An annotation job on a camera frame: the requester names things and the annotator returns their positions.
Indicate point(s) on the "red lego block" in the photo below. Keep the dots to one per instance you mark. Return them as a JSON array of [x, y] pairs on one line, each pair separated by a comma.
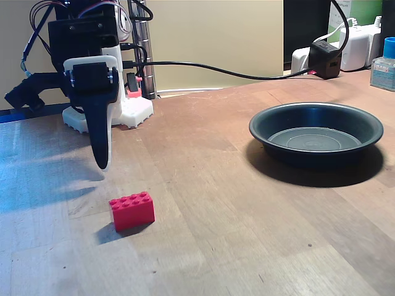
[[132, 214]]

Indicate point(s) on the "red black table clamp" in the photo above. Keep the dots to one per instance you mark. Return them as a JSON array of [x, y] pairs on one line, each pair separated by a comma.
[[134, 92]]

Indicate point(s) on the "chrome metal pole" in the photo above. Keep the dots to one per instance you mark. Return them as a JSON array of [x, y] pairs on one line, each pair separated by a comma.
[[148, 46]]

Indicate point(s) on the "dark round metal pan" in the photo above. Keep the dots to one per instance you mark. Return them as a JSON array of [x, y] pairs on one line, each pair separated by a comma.
[[314, 154]]

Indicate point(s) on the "black monitor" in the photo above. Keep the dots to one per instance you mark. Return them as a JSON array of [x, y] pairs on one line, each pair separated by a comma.
[[305, 24]]

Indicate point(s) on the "black power cube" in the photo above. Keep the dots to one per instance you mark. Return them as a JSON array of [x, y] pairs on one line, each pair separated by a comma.
[[324, 61]]

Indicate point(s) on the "white power adapter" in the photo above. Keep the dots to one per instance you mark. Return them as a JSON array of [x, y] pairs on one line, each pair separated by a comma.
[[355, 49]]

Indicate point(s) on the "blue capped bottle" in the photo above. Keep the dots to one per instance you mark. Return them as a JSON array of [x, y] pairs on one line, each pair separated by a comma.
[[384, 72]]

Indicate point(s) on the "green and white box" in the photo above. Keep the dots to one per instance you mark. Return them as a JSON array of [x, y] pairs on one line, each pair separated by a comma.
[[365, 10]]

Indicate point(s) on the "black camera on bracket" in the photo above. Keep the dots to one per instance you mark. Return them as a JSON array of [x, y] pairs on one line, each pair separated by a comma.
[[27, 89]]

